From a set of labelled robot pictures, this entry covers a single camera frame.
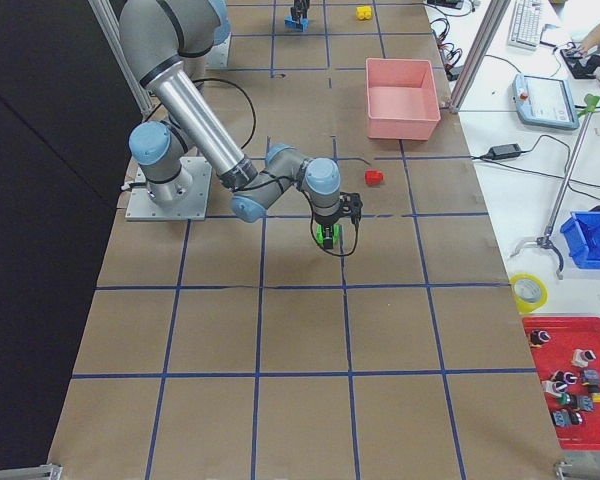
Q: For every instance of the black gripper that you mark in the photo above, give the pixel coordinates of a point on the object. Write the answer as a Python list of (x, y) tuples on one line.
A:
[(326, 220), (298, 7)]

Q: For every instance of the green toy block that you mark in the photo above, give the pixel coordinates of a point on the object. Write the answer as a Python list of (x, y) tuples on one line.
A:
[(328, 237)]

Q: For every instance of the blue toy block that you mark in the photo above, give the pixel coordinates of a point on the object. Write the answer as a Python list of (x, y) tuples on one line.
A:
[(300, 25)]

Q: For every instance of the yellow toy block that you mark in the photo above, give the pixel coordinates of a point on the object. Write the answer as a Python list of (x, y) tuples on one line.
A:
[(364, 12)]

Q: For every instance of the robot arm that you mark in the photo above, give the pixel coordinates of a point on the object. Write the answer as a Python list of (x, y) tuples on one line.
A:
[(156, 38)]

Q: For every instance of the pink plastic box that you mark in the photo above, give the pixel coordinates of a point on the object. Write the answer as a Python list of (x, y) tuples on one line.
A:
[(402, 100)]

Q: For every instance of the red toy block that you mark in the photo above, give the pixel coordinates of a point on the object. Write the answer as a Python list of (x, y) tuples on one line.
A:
[(373, 177)]

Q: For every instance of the black power adapter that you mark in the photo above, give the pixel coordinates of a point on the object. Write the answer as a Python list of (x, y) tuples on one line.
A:
[(504, 151)]

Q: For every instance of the yellow tape roll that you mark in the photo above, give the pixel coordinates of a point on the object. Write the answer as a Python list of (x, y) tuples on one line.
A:
[(530, 293)]

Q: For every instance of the reacher grabber tool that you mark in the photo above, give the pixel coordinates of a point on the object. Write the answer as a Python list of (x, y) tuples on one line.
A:
[(544, 241)]

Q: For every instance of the white keyboard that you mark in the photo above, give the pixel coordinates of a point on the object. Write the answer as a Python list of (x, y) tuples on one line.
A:
[(524, 27)]

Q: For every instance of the teach pendant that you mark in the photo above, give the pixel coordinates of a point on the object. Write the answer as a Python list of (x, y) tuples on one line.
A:
[(544, 102)]

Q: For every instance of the blue storage bin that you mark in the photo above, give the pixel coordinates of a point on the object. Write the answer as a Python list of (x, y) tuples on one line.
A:
[(582, 234)]

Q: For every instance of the red parts tray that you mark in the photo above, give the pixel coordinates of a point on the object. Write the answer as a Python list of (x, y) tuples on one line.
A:
[(566, 353)]

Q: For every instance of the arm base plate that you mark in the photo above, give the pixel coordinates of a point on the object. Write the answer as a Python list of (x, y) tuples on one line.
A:
[(218, 56), (185, 198)]

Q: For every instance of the aluminium frame post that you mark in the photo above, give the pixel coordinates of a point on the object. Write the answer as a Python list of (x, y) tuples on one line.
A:
[(481, 43)]

